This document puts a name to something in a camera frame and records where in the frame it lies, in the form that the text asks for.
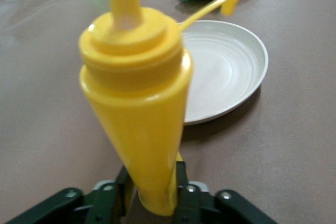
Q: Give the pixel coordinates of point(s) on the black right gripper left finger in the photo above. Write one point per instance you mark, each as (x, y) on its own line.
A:
(78, 208)

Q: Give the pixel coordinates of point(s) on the yellow mustard squeeze bottle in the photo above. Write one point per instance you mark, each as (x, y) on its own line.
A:
(136, 103)

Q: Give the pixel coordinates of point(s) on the beige round plate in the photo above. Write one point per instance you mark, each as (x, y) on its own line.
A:
(223, 77)

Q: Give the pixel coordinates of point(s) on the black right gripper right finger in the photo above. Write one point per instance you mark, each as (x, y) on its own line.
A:
(204, 208)

